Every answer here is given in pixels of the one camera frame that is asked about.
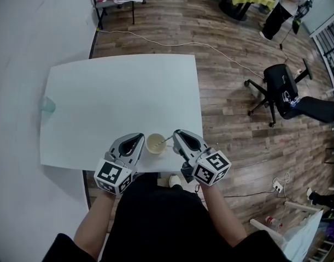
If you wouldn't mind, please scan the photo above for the black table base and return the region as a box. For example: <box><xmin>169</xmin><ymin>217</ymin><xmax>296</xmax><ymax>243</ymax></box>
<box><xmin>218</xmin><ymin>0</ymin><xmax>251</xmax><ymax>22</ymax></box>

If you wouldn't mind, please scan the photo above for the cream paper cup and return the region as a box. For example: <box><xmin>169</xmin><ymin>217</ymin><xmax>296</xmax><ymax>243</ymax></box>
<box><xmin>145</xmin><ymin>133</ymin><xmax>168</xmax><ymax>156</ymax></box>

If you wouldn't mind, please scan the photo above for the white plastic sheet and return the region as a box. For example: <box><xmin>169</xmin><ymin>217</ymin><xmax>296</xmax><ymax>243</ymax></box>
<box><xmin>282</xmin><ymin>210</ymin><xmax>325</xmax><ymax>262</ymax></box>

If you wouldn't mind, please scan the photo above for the person's white shoe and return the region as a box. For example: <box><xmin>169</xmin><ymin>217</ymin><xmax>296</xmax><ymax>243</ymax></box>
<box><xmin>168</xmin><ymin>174</ymin><xmax>182</xmax><ymax>188</ymax></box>

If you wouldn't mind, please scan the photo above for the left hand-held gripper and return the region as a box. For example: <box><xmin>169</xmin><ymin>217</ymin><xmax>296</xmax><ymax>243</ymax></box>
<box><xmin>93</xmin><ymin>132</ymin><xmax>145</xmax><ymax>195</ymax></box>

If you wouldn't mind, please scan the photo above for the white frame rack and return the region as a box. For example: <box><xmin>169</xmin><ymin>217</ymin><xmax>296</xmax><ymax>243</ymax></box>
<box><xmin>249</xmin><ymin>200</ymin><xmax>324</xmax><ymax>246</ymax></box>

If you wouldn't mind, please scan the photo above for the person's right forearm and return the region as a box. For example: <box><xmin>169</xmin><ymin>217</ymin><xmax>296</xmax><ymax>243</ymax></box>
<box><xmin>198</xmin><ymin>182</ymin><xmax>249</xmax><ymax>248</ymax></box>

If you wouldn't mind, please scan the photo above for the black office chair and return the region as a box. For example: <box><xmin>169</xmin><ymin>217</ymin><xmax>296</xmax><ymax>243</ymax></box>
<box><xmin>244</xmin><ymin>58</ymin><xmax>334</xmax><ymax>128</ymax></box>

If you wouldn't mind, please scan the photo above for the person's left forearm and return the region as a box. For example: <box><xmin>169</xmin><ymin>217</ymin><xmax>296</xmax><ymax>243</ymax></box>
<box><xmin>73</xmin><ymin>189</ymin><xmax>124</xmax><ymax>248</ymax></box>

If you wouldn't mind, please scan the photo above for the translucent green tumbler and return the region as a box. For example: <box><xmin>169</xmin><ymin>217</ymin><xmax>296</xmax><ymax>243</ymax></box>
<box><xmin>40</xmin><ymin>96</ymin><xmax>57</xmax><ymax>113</ymax></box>

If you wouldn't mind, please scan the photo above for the red capped plastic bottle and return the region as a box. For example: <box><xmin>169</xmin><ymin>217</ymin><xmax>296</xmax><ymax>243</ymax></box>
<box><xmin>265</xmin><ymin>216</ymin><xmax>284</xmax><ymax>228</ymax></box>

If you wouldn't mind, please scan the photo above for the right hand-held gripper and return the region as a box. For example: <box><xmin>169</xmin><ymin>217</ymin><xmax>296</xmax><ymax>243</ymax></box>
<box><xmin>172</xmin><ymin>129</ymin><xmax>232</xmax><ymax>187</ymax></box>

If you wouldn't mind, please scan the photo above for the black floor cable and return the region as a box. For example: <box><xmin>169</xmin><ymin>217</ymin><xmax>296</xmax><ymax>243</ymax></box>
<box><xmin>223</xmin><ymin>190</ymin><xmax>277</xmax><ymax>199</ymax></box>

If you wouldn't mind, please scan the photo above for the grey folding chair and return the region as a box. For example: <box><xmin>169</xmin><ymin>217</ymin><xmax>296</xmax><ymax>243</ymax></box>
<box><xmin>91</xmin><ymin>0</ymin><xmax>148</xmax><ymax>30</ymax></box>

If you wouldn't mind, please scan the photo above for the long white floor cable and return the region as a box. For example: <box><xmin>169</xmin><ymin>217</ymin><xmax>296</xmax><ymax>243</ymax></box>
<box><xmin>96</xmin><ymin>28</ymin><xmax>266</xmax><ymax>79</ymax></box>

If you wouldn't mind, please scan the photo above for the black metal railing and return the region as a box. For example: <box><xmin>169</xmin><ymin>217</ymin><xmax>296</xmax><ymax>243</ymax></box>
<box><xmin>313</xmin><ymin>22</ymin><xmax>334</xmax><ymax>88</ymax></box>

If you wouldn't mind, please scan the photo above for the person's black clothing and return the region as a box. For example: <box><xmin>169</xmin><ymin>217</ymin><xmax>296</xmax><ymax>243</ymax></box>
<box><xmin>43</xmin><ymin>172</ymin><xmax>289</xmax><ymax>262</ymax></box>

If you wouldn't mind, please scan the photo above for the thin pale straw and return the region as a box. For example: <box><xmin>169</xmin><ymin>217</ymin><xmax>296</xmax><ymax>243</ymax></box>
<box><xmin>152</xmin><ymin>136</ymin><xmax>174</xmax><ymax>150</ymax></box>

